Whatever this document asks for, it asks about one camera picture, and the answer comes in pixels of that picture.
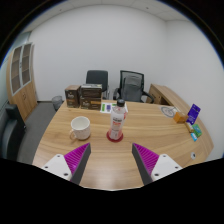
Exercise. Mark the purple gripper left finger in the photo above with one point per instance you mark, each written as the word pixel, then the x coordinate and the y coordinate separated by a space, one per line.
pixel 70 166

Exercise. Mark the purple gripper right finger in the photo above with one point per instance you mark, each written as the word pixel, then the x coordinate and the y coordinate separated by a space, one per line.
pixel 152 166

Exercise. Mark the clear water bottle pink label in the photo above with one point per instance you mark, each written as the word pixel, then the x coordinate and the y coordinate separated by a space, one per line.
pixel 117 121

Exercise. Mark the white ceramic mug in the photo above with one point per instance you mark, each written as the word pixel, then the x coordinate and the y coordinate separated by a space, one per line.
pixel 80 128

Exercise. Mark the small blue box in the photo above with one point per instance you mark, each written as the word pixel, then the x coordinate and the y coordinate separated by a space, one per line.
pixel 194 137

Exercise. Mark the small tan box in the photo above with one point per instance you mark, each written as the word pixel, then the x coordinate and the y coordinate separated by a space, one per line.
pixel 189 127

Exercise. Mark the green flat box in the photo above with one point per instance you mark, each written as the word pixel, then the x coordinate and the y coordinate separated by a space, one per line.
pixel 197 130

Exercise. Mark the round grey mat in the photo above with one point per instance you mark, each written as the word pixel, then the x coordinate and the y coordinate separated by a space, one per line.
pixel 168 111

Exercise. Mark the white green purple leaflet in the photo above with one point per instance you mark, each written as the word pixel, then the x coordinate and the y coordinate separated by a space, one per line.
pixel 112 107

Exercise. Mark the grey mesh wastebasket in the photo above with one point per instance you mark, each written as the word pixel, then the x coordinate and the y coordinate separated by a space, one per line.
pixel 57 102

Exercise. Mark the purple standing sign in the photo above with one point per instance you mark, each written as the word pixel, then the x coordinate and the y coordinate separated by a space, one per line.
pixel 193 114

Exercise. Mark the black armchair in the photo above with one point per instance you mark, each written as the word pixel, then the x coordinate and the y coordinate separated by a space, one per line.
pixel 12 131

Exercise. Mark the small brown coffee box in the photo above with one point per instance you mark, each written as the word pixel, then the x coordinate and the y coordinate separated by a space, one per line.
pixel 72 94

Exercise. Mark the large brown coffee box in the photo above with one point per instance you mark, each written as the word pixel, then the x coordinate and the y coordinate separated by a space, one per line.
pixel 91 96

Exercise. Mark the grey mesh office chair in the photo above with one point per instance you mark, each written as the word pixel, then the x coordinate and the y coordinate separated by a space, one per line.
pixel 131 87

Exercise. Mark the black office chair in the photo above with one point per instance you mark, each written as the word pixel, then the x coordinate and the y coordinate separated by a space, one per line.
pixel 99 77

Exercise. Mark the wooden glass-door cabinet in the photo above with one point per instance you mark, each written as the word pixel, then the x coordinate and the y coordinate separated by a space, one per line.
pixel 20 81

